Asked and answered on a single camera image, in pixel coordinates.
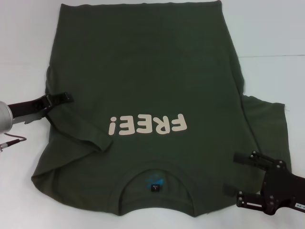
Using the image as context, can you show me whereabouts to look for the dark green FREE t-shirt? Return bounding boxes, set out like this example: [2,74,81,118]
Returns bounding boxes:
[30,1,293,218]

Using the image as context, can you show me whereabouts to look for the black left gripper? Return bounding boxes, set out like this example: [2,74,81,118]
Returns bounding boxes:
[8,92,73,125]

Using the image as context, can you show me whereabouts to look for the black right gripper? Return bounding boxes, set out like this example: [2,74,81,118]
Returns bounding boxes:
[223,150,305,214]

